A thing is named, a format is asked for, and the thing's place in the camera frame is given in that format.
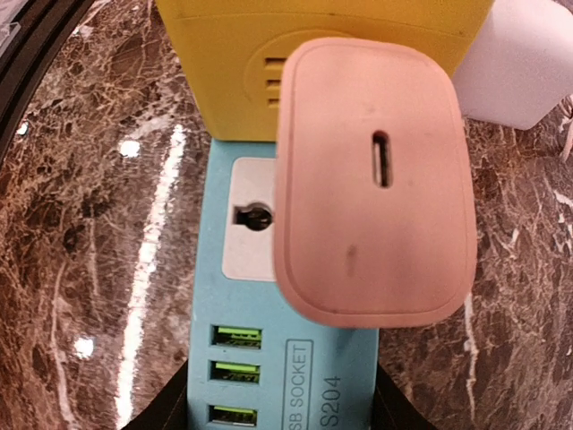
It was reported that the black front rail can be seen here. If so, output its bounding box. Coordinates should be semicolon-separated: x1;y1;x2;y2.
1;0;92;156

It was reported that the yellow cube plug adapter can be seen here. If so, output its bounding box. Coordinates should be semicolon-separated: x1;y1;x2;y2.
158;1;492;142

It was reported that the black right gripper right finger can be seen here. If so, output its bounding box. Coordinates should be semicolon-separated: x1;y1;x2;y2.
371;374;436;430

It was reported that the white USB charger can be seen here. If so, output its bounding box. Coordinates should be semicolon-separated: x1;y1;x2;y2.
453;1;572;130

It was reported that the teal power strip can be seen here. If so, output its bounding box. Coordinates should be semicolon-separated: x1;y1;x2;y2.
187;141;379;429

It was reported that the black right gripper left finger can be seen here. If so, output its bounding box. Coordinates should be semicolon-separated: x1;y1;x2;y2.
122;361;188;430

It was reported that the pink USB charger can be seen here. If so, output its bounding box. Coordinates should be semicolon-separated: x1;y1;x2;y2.
273;64;477;328

